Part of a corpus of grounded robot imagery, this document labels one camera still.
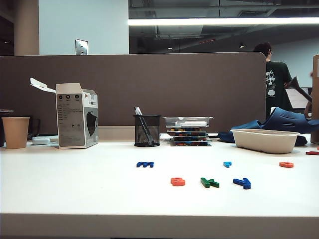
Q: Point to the orange letter o magnet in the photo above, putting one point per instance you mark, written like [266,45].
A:
[178,182]
[286,164]

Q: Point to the green letter k magnet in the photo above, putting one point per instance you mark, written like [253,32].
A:
[207,182]

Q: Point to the dark blue letter y magnet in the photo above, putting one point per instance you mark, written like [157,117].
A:
[243,183]

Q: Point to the blue letter m magnet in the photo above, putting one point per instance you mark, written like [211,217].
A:
[144,164]

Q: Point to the light blue letter r magnet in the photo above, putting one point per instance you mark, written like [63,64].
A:
[227,164]

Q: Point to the red letter magnet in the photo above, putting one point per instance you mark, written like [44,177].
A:
[312,153]

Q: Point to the white paper sheet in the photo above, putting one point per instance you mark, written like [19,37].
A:
[164,136]

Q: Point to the black mesh pen holder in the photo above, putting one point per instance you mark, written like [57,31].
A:
[138,111]
[147,132]

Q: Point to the clear silver plastic package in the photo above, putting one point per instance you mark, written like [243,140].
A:
[187,122]

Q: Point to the brown desk divider panel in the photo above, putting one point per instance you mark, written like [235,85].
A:
[124,87]

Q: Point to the open face mask box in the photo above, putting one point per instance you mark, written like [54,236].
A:
[70,119]

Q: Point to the white paper pulp tray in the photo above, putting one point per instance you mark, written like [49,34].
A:
[265,142]

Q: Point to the small white case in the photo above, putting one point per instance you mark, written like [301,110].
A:
[40,141]

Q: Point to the person in dark green shirt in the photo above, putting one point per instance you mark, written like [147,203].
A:
[276,74]

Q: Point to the dark transparent glass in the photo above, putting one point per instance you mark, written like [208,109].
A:
[34,127]

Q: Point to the blue slotted rubber clog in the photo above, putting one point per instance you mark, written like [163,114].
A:
[286,119]

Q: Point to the white monitor screen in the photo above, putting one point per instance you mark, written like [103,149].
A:
[296,98]

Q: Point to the brown paper cup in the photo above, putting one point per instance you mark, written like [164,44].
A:
[15,133]

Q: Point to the long ceiling light strip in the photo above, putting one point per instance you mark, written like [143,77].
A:
[299,21]

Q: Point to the metal wall plate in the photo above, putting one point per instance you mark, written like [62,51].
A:
[81,46]

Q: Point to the grey funnel shaped bracket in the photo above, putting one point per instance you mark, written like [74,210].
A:
[296,83]

